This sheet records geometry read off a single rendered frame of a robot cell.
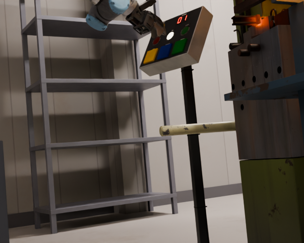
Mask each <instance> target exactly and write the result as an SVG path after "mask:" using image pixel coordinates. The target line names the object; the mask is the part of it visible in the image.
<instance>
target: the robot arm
mask: <svg viewBox="0 0 304 243"><path fill-rule="evenodd" d="M89 1H90V2H92V3H93V5H92V7H91V9H90V11H89V13H88V14H87V17H86V22H87V24H88V25H89V26H91V27H92V28H94V29H96V30H99V31H104V30H105V29H106V28H107V26H108V23H109V22H110V21H112V20H113V19H115V18H116V17H117V16H119V15H121V14H122V15H123V16H126V20H127V21H128V22H129V23H130V24H132V25H133V29H134V30H135V31H136V32H137V33H139V32H140V33H139V34H140V35H142V34H145V33H148V32H151V37H152V38H155V37H156V36H157V35H158V36H159V37H160V36H161V35H166V29H165V26H164V24H163V22H162V20H161V19H160V18H159V17H158V16H157V15H156V14H154V13H152V12H150V11H147V10H145V9H147V8H148V7H151V6H153V4H155V3H156V0H146V1H145V2H143V3H141V4H138V0H89ZM136 29H137V30H138V31H139V32H138V31H137V30H136Z"/></svg>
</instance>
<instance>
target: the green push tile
mask: <svg viewBox="0 0 304 243"><path fill-rule="evenodd" d="M186 43H187V38H185V39H182V40H179V41H176V42H175V45H174V48H173V51H172V53H171V55H175V54H179V53H182V52H184V49H185V46H186Z"/></svg>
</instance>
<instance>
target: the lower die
mask: <svg viewBox="0 0 304 243"><path fill-rule="evenodd" d="M260 19H261V23H260V24H258V25H257V26H255V27H252V26H251V27H249V28H248V31H247V32H245V33H244V34H243V38H244V43H245V42H247V41H249V40H251V36H255V35H258V34H262V33H264V32H266V31H268V30H269V29H271V27H270V22H271V21H272V20H275V18H274V16H267V17H266V18H260Z"/></svg>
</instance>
